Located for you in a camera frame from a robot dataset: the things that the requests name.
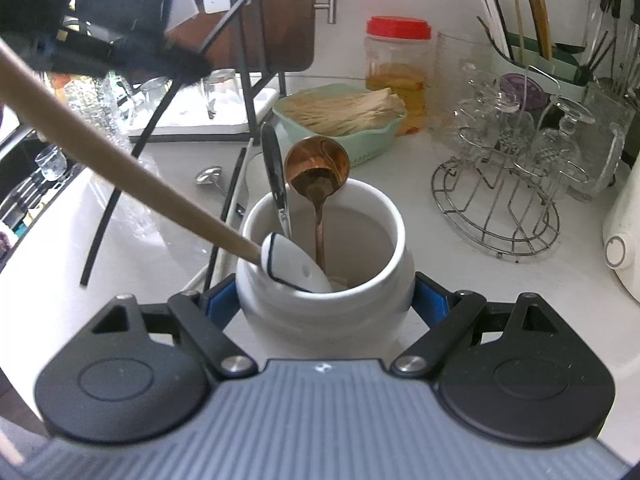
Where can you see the white tray under tumblers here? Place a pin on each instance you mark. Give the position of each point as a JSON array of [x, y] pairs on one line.
[[187, 115]]

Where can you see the silver black handled utensil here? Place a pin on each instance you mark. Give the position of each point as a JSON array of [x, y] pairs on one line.
[[274, 169]]

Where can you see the glass pitcher with handle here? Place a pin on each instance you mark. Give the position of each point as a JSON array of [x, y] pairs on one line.
[[602, 143]]

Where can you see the upside down glass cup right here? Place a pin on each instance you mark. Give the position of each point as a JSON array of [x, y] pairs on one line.
[[554, 155]]

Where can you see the green chopstick holder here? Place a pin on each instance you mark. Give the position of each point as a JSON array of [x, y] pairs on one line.
[[516, 54]]

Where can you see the white paper towel in jar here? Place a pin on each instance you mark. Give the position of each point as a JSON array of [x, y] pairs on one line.
[[338, 284]]

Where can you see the metal wire cup rack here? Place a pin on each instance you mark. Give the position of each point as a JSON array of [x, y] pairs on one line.
[[496, 204]]

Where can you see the copper spoon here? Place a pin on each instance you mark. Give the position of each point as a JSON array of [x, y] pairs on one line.
[[316, 168]]

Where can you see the glass tumbler right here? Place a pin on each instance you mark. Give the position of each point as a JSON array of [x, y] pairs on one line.
[[221, 92]]

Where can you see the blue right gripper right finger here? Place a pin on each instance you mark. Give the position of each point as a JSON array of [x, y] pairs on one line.
[[431, 301]]

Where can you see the silver metal spoon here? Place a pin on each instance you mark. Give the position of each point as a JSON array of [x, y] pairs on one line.
[[211, 176]]

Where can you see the upside down glass cup left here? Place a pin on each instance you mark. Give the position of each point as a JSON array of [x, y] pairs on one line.
[[475, 120]]

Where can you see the brown wooden cutting board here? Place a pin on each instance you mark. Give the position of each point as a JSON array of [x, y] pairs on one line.
[[287, 27]]

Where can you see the green plastic basket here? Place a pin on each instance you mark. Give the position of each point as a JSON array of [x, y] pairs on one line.
[[360, 146]]

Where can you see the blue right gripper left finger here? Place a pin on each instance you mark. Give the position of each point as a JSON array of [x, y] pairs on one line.
[[220, 303]]

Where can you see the textured glass bottle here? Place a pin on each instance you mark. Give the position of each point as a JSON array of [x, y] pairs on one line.
[[94, 100]]

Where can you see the white ceramic utensil jar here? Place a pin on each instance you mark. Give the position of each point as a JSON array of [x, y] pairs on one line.
[[366, 242]]

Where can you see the purple lidded container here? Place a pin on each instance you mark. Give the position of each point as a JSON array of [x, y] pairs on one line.
[[531, 95]]

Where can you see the upside down glass cup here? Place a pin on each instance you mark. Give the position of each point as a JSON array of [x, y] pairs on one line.
[[554, 155], [475, 120]]

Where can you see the tall clear glass cup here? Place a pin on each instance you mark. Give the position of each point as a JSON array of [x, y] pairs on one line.
[[454, 52]]

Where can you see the white ceramic spoon black rim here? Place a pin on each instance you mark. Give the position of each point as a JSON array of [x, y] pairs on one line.
[[287, 264]]

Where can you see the white electric kettle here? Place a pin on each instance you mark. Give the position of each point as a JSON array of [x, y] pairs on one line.
[[621, 237]]

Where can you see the red lidded plastic jar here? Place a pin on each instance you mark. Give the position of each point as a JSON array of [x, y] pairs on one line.
[[397, 51]]

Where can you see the black metal shelf rack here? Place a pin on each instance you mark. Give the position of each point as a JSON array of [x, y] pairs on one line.
[[233, 20]]

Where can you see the bundle of wooden sticks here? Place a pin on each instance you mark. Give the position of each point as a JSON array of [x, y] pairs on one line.
[[345, 113]]

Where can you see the long wooden stick utensil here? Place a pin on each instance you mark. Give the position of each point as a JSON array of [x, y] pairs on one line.
[[30, 100]]

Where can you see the small wine glass in sink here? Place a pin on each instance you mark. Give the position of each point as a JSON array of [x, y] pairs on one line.
[[52, 163]]

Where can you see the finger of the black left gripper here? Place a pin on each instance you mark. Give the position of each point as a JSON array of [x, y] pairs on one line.
[[140, 57]]

